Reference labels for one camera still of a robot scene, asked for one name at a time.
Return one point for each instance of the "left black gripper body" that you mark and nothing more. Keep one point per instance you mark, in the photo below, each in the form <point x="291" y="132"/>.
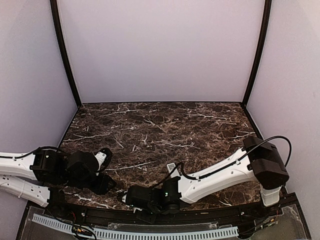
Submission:
<point x="98" y="188"/>

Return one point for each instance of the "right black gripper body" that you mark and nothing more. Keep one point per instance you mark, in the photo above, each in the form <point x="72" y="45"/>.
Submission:
<point x="150" y="219"/>

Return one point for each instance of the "white remote control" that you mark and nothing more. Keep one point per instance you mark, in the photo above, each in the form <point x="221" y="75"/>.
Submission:
<point x="172" y="170"/>

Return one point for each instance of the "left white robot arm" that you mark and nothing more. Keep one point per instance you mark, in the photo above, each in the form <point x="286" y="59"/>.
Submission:
<point x="38" y="175"/>

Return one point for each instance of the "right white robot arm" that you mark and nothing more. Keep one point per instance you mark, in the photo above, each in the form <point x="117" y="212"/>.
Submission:
<point x="258" y="159"/>

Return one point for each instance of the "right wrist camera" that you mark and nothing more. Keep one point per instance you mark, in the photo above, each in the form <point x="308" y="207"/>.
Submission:
<point x="124" y="197"/>

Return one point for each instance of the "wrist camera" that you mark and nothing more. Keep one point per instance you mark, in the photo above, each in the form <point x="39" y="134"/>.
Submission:
<point x="103" y="157"/>
<point x="124" y="197"/>

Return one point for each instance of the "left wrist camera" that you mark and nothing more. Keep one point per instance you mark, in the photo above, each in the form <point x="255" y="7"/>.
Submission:
<point x="103" y="157"/>

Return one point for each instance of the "black front rail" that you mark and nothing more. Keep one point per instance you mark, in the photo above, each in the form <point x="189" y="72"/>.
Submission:
<point x="245" y="214"/>

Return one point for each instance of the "left black frame post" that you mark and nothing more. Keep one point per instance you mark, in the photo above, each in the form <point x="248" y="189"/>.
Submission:
<point x="63" y="52"/>

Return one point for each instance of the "black frame post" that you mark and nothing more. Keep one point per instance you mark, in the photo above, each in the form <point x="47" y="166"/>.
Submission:
<point x="258" y="52"/>
<point x="63" y="52"/>

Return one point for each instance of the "right black frame post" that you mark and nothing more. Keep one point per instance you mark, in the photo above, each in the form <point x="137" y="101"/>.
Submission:
<point x="258" y="52"/>

